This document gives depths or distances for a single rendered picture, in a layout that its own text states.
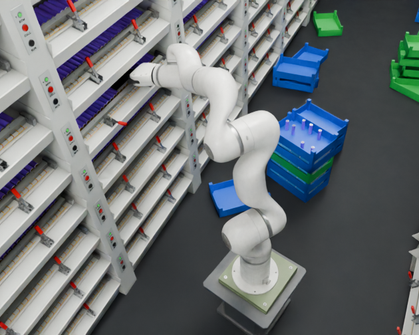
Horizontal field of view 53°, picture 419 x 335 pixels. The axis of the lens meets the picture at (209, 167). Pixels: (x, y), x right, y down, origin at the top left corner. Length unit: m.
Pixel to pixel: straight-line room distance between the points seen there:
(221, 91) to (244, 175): 0.26
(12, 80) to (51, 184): 0.38
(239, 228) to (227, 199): 1.02
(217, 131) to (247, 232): 0.41
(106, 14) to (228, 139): 0.59
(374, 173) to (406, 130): 0.47
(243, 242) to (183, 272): 0.81
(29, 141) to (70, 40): 0.32
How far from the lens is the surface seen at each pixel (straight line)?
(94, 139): 1.54
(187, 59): 1.42
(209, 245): 2.23
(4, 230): 1.38
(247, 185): 1.26
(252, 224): 1.40
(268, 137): 1.19
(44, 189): 1.44
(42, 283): 1.69
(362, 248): 2.30
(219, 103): 1.16
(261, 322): 1.73
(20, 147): 1.31
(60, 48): 1.32
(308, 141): 2.29
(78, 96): 1.43
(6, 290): 1.51
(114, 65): 1.54
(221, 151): 1.13
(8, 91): 1.20
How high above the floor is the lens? 1.87
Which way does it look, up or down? 47 degrees down
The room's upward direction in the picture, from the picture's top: 5 degrees counter-clockwise
